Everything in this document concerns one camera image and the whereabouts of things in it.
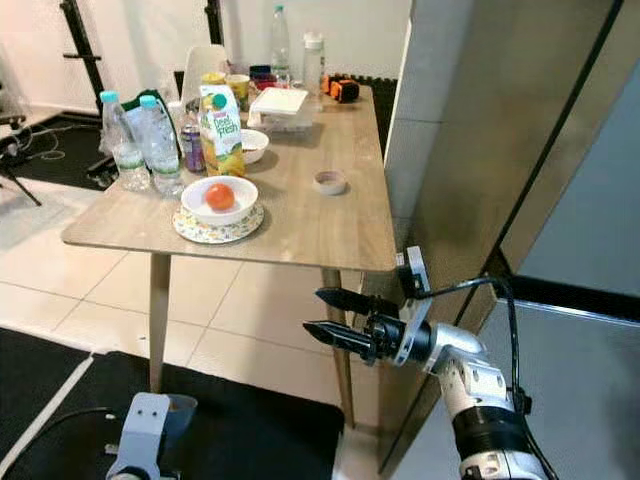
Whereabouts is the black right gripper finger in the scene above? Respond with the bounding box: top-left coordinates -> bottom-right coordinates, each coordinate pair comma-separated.
315,288 -> 391,316
303,321 -> 376,359

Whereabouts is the grey steel fridge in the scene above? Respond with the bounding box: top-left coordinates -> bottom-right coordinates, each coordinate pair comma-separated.
378,0 -> 640,480

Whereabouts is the wooden table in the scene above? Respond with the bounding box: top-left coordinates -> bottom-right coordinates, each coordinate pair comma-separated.
61,82 -> 399,429

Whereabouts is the small pink dish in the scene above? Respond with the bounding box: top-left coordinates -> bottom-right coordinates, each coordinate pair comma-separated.
312,170 -> 350,197

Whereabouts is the black floor mat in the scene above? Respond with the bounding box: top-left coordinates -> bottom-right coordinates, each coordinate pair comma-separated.
20,350 -> 347,480
0,328 -> 97,480

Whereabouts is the large white bowl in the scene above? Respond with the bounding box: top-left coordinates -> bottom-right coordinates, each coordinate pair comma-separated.
181,176 -> 260,228

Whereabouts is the red orange tomato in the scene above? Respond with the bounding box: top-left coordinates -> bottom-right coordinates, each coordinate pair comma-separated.
205,183 -> 237,212

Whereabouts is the patterned round plate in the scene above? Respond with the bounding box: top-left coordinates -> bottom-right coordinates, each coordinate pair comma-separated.
172,203 -> 266,246

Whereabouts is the small white bowl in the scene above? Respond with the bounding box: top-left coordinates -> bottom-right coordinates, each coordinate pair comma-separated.
241,129 -> 271,166

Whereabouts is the orange and black device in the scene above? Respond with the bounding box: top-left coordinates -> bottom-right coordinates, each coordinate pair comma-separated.
322,73 -> 362,105

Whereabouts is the orange juice carton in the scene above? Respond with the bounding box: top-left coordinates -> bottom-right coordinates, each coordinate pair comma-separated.
199,84 -> 247,179

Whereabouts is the white lidded food box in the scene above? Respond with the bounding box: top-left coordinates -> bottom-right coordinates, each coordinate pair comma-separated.
248,87 -> 312,136

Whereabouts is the purple drink can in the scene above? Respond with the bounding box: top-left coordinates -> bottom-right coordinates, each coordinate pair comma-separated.
180,124 -> 208,175

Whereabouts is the clear jug white lid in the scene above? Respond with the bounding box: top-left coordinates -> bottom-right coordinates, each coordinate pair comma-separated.
302,32 -> 328,107

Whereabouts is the clear blue-capped water bottle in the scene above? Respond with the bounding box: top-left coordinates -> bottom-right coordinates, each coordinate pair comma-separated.
138,94 -> 185,198
99,90 -> 149,193

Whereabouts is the beige cup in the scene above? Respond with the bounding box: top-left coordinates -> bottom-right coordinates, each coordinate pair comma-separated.
226,74 -> 252,102

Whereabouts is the tall clear bottle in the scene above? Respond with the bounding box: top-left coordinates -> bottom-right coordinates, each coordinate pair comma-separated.
269,5 -> 292,85

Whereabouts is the dark green bag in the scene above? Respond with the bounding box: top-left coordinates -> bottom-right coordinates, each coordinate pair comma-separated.
124,89 -> 202,123

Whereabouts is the white plastic chair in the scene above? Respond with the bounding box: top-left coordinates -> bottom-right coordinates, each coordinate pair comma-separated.
181,44 -> 232,107

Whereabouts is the black metal stand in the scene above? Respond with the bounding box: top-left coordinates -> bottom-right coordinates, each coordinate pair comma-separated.
58,0 -> 123,188

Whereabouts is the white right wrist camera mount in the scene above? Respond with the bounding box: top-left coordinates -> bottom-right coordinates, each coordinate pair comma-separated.
395,246 -> 437,367

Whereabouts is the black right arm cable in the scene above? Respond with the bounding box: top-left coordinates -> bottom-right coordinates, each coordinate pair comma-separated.
428,275 -> 563,480

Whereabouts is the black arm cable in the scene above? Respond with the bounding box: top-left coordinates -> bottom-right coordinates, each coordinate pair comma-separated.
428,275 -> 563,480
15,407 -> 123,473

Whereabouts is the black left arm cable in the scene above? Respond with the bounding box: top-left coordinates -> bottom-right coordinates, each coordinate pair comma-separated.
15,407 -> 123,473

